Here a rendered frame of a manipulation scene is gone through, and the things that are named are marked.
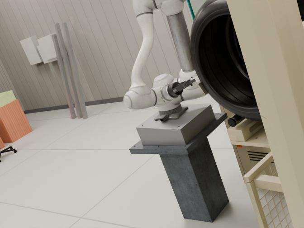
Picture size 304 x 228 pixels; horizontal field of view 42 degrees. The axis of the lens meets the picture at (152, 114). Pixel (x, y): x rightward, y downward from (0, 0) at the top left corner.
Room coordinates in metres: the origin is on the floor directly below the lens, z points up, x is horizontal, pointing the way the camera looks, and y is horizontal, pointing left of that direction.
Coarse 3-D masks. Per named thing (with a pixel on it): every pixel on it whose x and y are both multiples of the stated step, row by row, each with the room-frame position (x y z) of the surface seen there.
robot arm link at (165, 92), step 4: (168, 84) 2.12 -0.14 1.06; (164, 88) 2.10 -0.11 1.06; (168, 88) 2.08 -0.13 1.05; (164, 92) 2.09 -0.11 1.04; (168, 92) 2.07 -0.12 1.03; (164, 96) 2.09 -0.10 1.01; (168, 96) 2.07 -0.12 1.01; (172, 96) 2.07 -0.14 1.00; (176, 96) 2.08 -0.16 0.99; (168, 100) 2.11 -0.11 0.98
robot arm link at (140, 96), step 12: (144, 24) 2.27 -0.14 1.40; (144, 36) 2.27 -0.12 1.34; (144, 48) 2.22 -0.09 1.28; (144, 60) 2.18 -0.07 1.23; (132, 72) 2.15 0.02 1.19; (132, 84) 2.12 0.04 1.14; (144, 84) 2.11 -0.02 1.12; (132, 96) 2.04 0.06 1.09; (144, 96) 2.06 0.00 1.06; (132, 108) 2.06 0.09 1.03; (144, 108) 2.08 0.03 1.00
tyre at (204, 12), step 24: (216, 0) 1.57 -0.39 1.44; (192, 24) 1.73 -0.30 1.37; (216, 24) 1.86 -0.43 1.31; (192, 48) 1.72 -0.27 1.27; (216, 48) 1.88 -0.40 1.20; (240, 48) 1.87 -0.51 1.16; (216, 72) 1.83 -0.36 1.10; (240, 72) 1.87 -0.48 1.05; (216, 96) 1.68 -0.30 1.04; (240, 96) 1.76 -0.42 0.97
